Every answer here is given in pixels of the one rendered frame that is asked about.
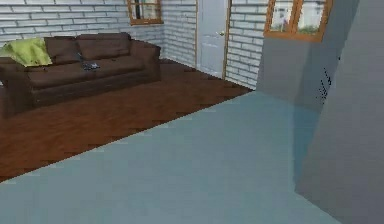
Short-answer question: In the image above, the white room door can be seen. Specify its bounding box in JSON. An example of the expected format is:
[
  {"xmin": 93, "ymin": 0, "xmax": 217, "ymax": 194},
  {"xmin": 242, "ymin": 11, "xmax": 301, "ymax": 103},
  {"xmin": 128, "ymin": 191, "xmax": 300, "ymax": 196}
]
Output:
[{"xmin": 195, "ymin": 0, "xmax": 232, "ymax": 80}]

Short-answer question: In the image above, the dark brown sofa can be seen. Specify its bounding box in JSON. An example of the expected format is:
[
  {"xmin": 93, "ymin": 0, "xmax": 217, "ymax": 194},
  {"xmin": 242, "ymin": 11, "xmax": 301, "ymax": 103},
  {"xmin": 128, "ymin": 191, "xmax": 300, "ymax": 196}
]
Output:
[{"xmin": 0, "ymin": 31, "xmax": 162, "ymax": 120}]

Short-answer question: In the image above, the small wooden framed window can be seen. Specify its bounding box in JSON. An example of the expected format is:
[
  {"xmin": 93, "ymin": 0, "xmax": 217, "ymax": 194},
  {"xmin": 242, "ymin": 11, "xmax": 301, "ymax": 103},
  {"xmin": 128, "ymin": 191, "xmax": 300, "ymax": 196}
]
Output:
[{"xmin": 126, "ymin": 0, "xmax": 165, "ymax": 27}]

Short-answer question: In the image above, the small grey object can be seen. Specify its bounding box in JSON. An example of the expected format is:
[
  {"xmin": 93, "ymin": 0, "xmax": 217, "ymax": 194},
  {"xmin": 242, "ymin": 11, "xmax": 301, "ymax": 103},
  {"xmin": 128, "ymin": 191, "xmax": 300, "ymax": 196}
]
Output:
[{"xmin": 81, "ymin": 60, "xmax": 101, "ymax": 72}]

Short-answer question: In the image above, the large wooden framed window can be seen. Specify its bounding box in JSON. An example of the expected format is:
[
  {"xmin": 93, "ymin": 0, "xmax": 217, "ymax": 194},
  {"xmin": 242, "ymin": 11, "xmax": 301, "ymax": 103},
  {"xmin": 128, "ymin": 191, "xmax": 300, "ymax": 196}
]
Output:
[{"xmin": 263, "ymin": 0, "xmax": 334, "ymax": 44}]

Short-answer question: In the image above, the green cushion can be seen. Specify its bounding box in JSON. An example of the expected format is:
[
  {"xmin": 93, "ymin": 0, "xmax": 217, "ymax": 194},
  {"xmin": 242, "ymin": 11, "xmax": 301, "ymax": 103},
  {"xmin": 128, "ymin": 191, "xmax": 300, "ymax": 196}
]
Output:
[{"xmin": 0, "ymin": 37, "xmax": 54, "ymax": 68}]

